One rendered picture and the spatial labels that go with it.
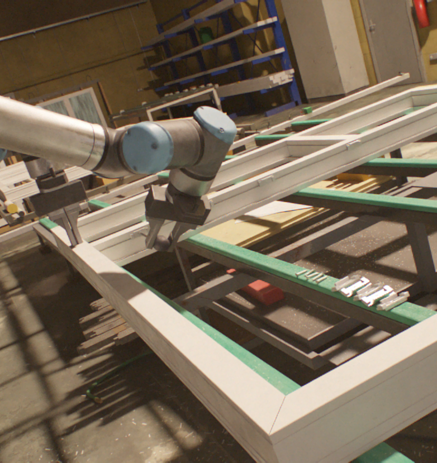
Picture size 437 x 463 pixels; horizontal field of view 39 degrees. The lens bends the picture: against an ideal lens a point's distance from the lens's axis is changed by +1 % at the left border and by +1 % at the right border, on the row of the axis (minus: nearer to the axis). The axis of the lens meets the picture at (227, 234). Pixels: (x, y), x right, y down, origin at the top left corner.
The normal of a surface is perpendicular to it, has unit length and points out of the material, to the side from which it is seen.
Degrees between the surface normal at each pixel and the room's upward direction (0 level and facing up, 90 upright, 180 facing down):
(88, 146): 103
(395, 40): 90
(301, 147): 90
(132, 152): 78
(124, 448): 0
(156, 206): 121
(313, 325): 0
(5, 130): 117
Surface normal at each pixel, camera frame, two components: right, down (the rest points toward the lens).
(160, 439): -0.30, -0.92
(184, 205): 0.39, -0.70
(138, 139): -0.63, 0.19
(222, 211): 0.40, 0.14
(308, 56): -0.86, 0.37
